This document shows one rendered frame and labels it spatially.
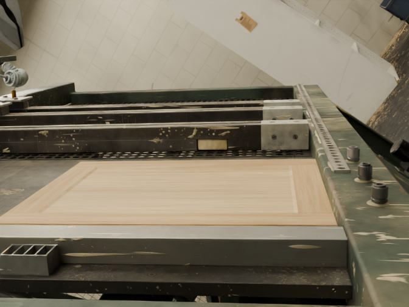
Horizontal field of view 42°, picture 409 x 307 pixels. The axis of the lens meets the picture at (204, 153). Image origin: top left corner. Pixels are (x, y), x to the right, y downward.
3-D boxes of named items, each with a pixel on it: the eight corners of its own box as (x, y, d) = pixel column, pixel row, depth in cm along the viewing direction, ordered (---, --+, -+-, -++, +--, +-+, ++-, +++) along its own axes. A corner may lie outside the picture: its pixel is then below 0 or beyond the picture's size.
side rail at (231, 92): (293, 109, 253) (293, 86, 251) (72, 115, 267) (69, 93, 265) (293, 108, 261) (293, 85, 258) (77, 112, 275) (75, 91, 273)
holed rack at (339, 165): (350, 172, 98) (350, 169, 98) (334, 173, 99) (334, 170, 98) (302, 84, 258) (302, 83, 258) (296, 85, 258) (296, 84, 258)
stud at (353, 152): (360, 162, 106) (360, 147, 105) (347, 162, 106) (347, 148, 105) (358, 159, 108) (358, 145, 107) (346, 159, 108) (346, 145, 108)
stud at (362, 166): (373, 181, 92) (374, 165, 91) (358, 181, 92) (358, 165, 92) (370, 178, 94) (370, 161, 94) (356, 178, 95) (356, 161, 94)
